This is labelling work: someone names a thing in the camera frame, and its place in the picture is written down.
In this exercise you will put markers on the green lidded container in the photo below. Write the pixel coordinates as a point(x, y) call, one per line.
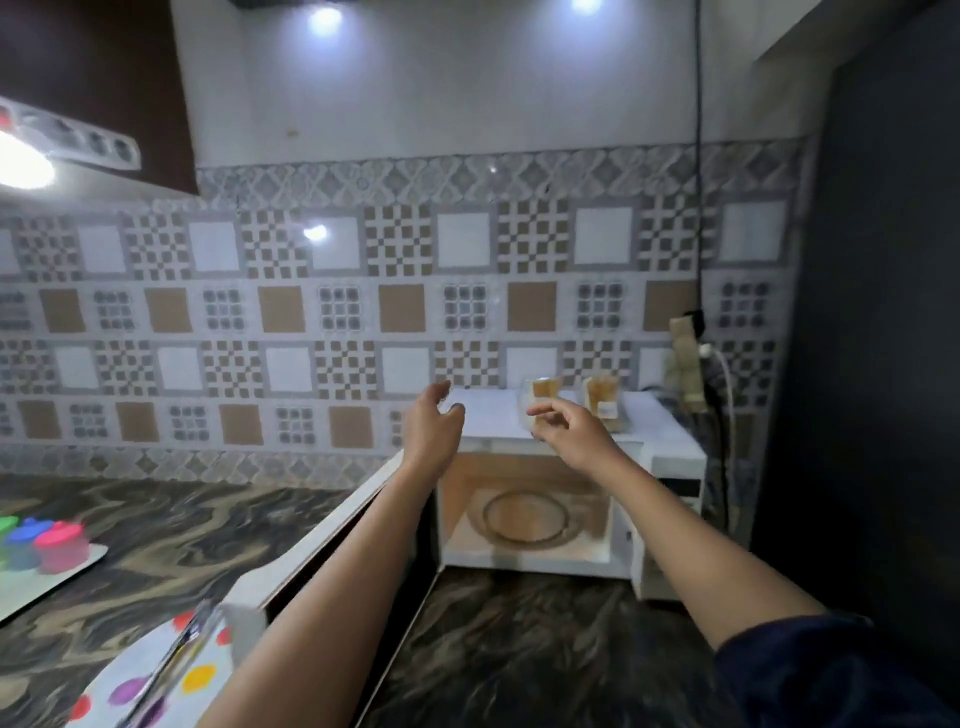
point(6, 536)

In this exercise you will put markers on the pink lidded container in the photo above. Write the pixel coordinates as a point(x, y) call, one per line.
point(64, 547)

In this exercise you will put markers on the person's left forearm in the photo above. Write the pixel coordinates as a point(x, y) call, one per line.
point(322, 622)

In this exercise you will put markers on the person's left hand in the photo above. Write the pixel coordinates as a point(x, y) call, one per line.
point(435, 439)

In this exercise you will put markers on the metal tongs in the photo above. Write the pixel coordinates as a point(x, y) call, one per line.
point(176, 660)

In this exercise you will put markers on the glowing light bulb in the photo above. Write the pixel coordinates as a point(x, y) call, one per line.
point(22, 165)

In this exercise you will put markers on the pale rectangular tray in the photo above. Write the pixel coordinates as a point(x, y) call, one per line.
point(45, 589)

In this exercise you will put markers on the colourful dotted plate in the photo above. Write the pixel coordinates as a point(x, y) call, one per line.
point(97, 705)

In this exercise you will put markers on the white power strip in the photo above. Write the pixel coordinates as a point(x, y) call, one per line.
point(75, 135)

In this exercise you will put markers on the person's right forearm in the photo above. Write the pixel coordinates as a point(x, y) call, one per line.
point(697, 555)

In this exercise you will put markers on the dark blue sleeve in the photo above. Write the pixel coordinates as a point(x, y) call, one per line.
point(825, 675)

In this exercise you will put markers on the white microwave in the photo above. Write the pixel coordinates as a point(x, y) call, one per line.
point(495, 420)

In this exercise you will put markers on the blue lidded container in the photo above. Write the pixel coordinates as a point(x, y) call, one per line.
point(22, 544)

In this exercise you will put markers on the beige socket adapter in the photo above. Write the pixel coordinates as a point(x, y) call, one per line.
point(686, 360)

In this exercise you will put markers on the person's right hand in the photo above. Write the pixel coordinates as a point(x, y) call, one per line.
point(577, 446)

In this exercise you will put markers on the dark brown wall cabinet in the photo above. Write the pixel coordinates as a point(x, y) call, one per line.
point(112, 60)

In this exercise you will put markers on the clear plastic container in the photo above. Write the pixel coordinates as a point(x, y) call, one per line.
point(546, 388)
point(602, 394)

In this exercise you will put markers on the white microwave door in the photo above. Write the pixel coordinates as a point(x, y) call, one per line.
point(300, 559)

